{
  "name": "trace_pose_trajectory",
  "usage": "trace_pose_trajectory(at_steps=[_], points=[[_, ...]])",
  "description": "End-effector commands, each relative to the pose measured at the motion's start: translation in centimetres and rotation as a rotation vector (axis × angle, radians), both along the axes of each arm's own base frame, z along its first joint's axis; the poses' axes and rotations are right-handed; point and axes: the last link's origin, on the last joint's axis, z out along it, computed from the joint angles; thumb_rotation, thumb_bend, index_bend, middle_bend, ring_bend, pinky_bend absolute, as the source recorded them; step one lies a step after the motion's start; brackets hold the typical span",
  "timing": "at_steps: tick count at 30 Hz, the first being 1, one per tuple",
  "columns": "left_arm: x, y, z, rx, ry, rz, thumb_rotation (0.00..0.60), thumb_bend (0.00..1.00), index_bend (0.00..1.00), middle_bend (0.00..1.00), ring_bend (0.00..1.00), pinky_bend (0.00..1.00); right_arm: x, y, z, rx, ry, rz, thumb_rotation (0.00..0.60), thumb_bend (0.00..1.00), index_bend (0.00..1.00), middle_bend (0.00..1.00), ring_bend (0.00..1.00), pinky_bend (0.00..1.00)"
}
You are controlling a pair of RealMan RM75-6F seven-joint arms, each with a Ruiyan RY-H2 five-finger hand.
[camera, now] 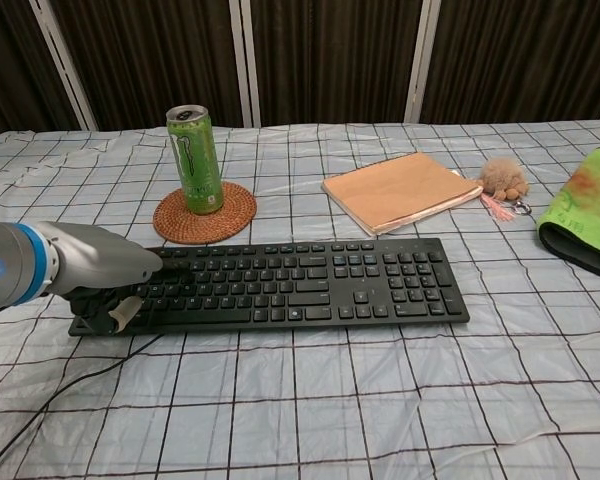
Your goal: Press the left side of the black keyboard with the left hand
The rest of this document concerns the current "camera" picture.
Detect checked plastic tablecloth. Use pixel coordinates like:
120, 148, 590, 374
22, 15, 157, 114
0, 118, 600, 480

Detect green folded towel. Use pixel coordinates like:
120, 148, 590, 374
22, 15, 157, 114
536, 146, 600, 282

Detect thin black cable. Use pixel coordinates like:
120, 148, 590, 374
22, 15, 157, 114
0, 333, 160, 480

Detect dark folding screen panels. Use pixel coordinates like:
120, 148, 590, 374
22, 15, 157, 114
0, 0, 600, 144

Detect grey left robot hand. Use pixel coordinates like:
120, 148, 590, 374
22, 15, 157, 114
35, 221, 165, 335

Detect fluffy beige plush keychain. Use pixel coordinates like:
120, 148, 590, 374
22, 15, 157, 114
476, 158, 535, 224

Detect black computer keyboard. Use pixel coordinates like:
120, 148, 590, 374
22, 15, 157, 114
67, 237, 472, 338

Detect round woven rattan coaster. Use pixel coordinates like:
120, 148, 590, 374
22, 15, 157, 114
152, 180, 258, 246

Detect tan paper notebook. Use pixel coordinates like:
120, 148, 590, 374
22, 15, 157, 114
321, 151, 484, 238

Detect green energy drink can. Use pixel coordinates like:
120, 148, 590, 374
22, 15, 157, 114
165, 104, 225, 217

